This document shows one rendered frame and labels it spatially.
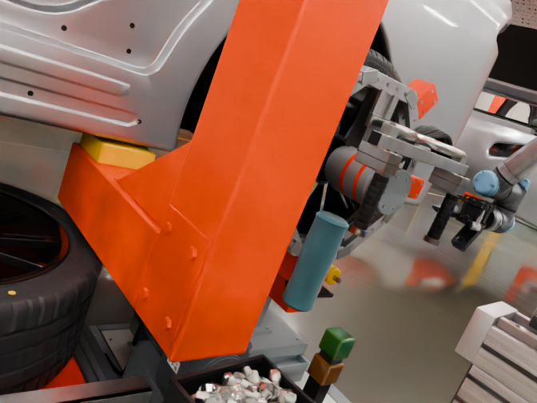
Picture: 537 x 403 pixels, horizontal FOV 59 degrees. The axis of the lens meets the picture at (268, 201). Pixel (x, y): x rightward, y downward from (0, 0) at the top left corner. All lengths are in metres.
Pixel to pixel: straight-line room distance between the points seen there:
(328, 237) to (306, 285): 0.14
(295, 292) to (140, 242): 0.49
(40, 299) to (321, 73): 0.62
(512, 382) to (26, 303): 0.82
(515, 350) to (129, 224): 0.72
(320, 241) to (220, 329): 0.46
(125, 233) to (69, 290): 0.15
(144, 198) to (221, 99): 0.29
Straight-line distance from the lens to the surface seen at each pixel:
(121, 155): 1.20
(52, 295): 0.97
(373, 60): 1.41
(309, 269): 1.24
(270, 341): 1.64
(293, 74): 0.71
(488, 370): 0.92
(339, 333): 0.83
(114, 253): 1.03
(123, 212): 1.01
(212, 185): 0.76
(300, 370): 1.74
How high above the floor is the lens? 0.99
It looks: 13 degrees down
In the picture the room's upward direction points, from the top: 21 degrees clockwise
